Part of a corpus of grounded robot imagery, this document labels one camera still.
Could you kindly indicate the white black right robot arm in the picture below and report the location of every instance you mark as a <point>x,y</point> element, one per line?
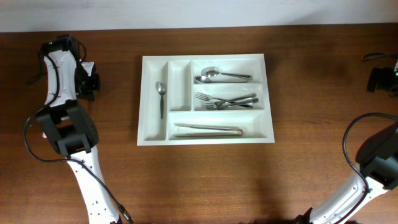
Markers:
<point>374,174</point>

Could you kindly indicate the steel table knife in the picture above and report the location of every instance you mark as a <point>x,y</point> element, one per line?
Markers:
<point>198,131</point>

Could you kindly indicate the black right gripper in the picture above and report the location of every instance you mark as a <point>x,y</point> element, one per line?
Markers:
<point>375,79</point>

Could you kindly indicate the steel tablespoon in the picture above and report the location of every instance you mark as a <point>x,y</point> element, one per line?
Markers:
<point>204,80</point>
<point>214,71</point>

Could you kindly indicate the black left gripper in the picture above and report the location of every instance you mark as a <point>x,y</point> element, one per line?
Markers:
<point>92,83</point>

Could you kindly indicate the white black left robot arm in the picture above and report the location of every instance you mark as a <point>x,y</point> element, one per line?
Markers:
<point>68,126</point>

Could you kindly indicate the white plastic cutlery tray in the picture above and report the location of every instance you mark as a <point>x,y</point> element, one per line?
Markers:
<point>181,106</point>

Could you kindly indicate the small steel teaspoon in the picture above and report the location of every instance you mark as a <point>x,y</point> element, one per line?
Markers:
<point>161,89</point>

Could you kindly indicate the steel fork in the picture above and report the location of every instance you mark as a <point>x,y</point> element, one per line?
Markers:
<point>222,105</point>
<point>205,97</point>
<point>241,98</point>

